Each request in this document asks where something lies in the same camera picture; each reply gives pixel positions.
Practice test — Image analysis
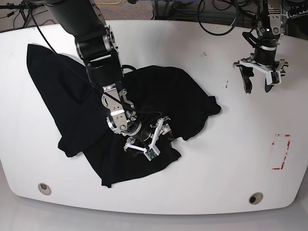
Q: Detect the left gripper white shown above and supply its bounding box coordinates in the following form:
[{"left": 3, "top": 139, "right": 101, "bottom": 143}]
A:
[{"left": 233, "top": 57, "right": 288, "bottom": 94}]

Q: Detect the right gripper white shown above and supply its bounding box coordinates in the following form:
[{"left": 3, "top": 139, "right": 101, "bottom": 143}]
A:
[{"left": 124, "top": 116, "right": 175, "bottom": 161}]

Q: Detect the black T-shirt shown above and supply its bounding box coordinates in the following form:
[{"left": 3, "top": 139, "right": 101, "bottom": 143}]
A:
[{"left": 26, "top": 44, "right": 221, "bottom": 187}]

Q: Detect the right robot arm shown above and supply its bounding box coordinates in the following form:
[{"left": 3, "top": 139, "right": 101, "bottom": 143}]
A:
[{"left": 42, "top": 0, "right": 171, "bottom": 161}]

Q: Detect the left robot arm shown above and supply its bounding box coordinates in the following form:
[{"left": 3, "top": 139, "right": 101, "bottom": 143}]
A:
[{"left": 233, "top": 0, "right": 288, "bottom": 94}]

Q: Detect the red tape rectangle marking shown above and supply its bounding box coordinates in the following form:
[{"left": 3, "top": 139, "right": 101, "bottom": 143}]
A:
[{"left": 269, "top": 134, "right": 291, "bottom": 170}]

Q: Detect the black tripod stand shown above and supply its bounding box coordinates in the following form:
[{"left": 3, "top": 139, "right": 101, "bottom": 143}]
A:
[{"left": 0, "top": 0, "right": 44, "bottom": 29}]

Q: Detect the right table cable grommet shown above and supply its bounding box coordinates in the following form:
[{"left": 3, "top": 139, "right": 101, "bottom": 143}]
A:
[{"left": 249, "top": 192, "right": 263, "bottom": 205}]

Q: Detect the table cable grommet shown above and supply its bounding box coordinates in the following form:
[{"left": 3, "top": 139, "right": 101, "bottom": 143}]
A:
[
  {"left": 38, "top": 183, "right": 51, "bottom": 196},
  {"left": 249, "top": 192, "right": 263, "bottom": 205}
]

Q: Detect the left table cable grommet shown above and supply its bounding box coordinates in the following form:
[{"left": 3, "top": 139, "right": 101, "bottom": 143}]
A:
[{"left": 38, "top": 183, "right": 51, "bottom": 196}]

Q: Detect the yellow cable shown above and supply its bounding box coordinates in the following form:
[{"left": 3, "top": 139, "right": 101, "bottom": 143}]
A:
[{"left": 96, "top": 0, "right": 123, "bottom": 6}]

